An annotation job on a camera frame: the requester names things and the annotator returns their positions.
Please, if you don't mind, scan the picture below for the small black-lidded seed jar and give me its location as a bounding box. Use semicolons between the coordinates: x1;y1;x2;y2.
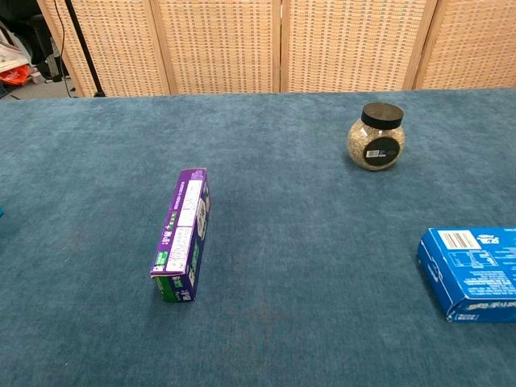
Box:
347;102;406;172

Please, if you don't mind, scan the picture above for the blue Oreo cookie box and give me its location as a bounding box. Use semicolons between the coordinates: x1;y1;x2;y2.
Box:
416;227;516;323

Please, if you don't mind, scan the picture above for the blue table mat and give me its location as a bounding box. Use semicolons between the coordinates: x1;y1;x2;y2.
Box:
0;87;516;387

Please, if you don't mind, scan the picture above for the purple rectangular carton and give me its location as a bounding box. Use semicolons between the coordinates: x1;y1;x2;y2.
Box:
149;167;212;303

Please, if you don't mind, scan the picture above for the wooden woven folding screen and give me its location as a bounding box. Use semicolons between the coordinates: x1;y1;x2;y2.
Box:
36;0;516;98

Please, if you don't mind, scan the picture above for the black tripod stand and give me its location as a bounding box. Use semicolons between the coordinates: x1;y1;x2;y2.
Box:
64;0;106;98

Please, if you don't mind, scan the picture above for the black office chair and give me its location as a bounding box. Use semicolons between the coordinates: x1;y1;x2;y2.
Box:
0;0;77;94

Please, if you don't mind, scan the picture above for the orange plastic bag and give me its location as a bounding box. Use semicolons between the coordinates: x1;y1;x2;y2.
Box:
0;66;31;86

